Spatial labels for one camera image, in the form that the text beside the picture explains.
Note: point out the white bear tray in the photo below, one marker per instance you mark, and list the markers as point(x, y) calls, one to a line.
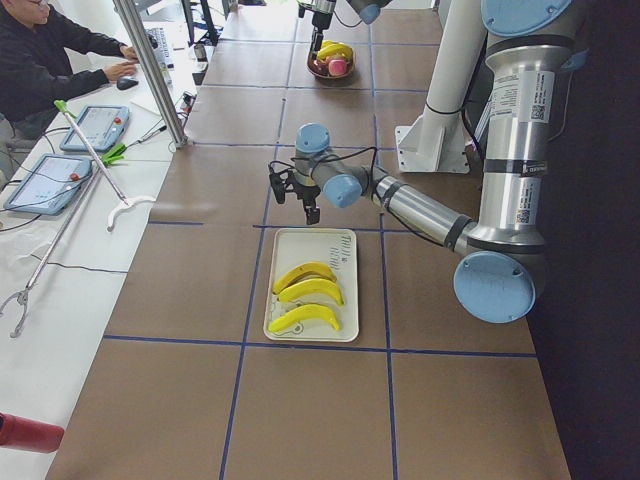
point(338, 249)

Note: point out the metal cup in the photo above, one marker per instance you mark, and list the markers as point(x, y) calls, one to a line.
point(200, 53)

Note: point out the yellow banana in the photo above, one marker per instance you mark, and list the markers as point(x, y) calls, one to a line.
point(312, 286)
point(303, 271)
point(303, 313)
point(330, 49)

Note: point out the red apple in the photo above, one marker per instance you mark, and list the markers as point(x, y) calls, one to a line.
point(337, 67)

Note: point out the aluminium frame post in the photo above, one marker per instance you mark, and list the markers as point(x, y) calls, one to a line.
point(165, 103)

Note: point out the person in black jacket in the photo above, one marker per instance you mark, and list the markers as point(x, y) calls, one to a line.
point(36, 70)

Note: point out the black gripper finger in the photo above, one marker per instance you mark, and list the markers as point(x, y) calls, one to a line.
point(316, 43)
point(312, 212)

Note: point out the teach pendant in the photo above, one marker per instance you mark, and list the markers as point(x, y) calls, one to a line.
point(50, 185)
point(103, 125)

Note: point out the black computer mouse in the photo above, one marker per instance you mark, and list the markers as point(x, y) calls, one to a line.
point(126, 83)

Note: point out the brown wicker basket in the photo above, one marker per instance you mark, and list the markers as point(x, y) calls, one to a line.
point(318, 69)

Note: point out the near teach pendant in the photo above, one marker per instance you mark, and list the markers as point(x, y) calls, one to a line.
point(50, 185)

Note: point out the red bottle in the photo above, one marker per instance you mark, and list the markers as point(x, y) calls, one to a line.
point(30, 435)

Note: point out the far teach pendant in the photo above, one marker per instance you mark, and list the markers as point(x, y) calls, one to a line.
point(103, 125)

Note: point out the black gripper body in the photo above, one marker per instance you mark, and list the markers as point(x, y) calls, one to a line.
point(308, 193)
point(318, 22)

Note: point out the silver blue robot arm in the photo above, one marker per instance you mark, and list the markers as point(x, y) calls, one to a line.
point(525, 44)
point(367, 10)

